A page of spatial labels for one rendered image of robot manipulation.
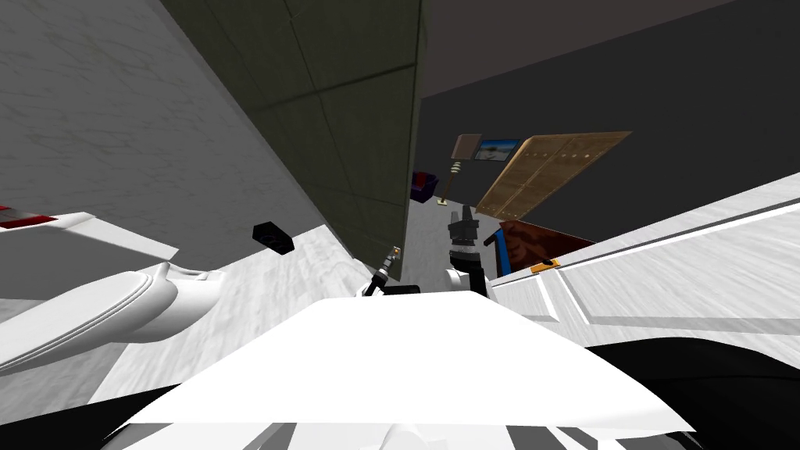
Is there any white slab with red patch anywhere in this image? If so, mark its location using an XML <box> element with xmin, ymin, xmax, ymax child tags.
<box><xmin>0</xmin><ymin>205</ymin><xmax>180</xmax><ymax>263</ymax></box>

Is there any framed landscape picture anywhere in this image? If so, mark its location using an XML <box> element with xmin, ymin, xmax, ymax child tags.
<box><xmin>474</xmin><ymin>138</ymin><xmax>522</xmax><ymax>163</ymax></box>

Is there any brown wooden door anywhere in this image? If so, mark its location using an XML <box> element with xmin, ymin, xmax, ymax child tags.
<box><xmin>474</xmin><ymin>130</ymin><xmax>633</xmax><ymax>222</ymax></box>

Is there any white toilet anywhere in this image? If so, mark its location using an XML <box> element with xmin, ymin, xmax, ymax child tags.
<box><xmin>0</xmin><ymin>261</ymin><xmax>227</xmax><ymax>377</ymax></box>

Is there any floor lamp with brown shade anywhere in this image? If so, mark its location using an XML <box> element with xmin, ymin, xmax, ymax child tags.
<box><xmin>435</xmin><ymin>133</ymin><xmax>483</xmax><ymax>207</ymax></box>

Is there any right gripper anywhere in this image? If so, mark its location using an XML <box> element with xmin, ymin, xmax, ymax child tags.
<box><xmin>447</xmin><ymin>205</ymin><xmax>481</xmax><ymax>252</ymax></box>

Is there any dark red panel blue edge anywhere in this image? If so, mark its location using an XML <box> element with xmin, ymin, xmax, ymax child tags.
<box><xmin>484</xmin><ymin>219</ymin><xmax>596</xmax><ymax>280</ymax></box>

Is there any purple armchair with red cushion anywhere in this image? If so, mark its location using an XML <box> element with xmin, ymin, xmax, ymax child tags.
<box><xmin>409</xmin><ymin>171</ymin><xmax>441</xmax><ymax>205</ymax></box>

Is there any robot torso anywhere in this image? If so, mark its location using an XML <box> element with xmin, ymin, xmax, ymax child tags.
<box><xmin>102</xmin><ymin>284</ymin><xmax>696</xmax><ymax>450</ymax></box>

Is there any black box-shaped fixture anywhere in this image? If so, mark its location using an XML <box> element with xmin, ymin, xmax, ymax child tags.
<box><xmin>252</xmin><ymin>221</ymin><xmax>296</xmax><ymax>256</ymax></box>

